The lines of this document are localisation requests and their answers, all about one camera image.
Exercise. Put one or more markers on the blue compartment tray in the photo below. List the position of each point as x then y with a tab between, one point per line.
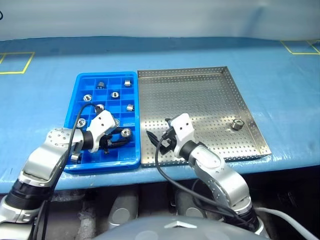
125	155

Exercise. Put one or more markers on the perforated metal tray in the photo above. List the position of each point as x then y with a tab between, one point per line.
180	90

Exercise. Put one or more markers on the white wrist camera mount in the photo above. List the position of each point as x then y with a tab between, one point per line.
183	127
101	125

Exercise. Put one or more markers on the grey rounded cylinder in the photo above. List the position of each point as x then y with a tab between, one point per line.
186	202
123	207

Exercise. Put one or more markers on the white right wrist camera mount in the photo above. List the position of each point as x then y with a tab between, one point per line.
183	127

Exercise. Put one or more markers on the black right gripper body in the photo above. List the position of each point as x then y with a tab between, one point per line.
168	143

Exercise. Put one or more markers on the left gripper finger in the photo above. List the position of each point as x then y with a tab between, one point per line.
117	131
118	143

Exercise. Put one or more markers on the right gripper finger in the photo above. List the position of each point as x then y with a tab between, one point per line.
169	121
153	138

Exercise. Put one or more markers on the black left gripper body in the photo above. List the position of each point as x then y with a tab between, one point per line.
106	145

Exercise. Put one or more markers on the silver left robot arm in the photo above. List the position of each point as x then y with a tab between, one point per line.
42	160

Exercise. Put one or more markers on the grey dome with emblem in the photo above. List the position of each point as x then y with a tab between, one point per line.
150	232

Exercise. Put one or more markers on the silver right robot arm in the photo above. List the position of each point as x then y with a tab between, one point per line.
220	175

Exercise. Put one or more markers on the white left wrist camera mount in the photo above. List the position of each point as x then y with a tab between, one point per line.
101	125

